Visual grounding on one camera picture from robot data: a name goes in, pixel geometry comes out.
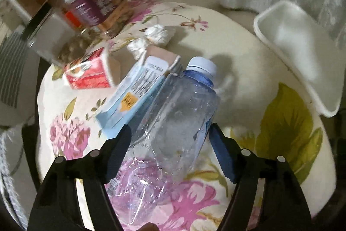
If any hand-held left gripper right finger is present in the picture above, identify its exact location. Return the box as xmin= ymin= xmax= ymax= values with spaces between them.
xmin=209 ymin=123 xmax=311 ymax=231

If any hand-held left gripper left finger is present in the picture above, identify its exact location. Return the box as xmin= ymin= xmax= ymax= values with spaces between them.
xmin=27 ymin=124 xmax=133 ymax=231

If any crushed clear plastic bottle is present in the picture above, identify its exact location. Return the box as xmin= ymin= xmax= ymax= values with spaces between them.
xmin=106 ymin=56 xmax=220 ymax=221

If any white plastic bin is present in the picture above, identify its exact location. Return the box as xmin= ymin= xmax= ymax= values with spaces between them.
xmin=253 ymin=0 xmax=344 ymax=116

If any light blue carton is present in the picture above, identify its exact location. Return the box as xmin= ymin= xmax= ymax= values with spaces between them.
xmin=96 ymin=47 xmax=184 ymax=137

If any small red carton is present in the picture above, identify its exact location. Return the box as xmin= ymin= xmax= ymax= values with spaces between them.
xmin=63 ymin=47 xmax=115 ymax=90

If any crumpled white tissue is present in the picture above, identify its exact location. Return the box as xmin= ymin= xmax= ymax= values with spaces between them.
xmin=127 ymin=37 xmax=152 ymax=60
xmin=144 ymin=25 xmax=173 ymax=47

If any clear jar with black lid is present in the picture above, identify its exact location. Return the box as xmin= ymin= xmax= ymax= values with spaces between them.
xmin=22 ymin=4 xmax=109 ymax=66

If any white slatted heater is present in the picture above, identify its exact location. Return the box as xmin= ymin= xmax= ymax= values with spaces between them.
xmin=0 ymin=31 xmax=30 ymax=107

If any glass jar with purple label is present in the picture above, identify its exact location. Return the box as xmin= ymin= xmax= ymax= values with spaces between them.
xmin=55 ymin=0 xmax=136 ymax=39

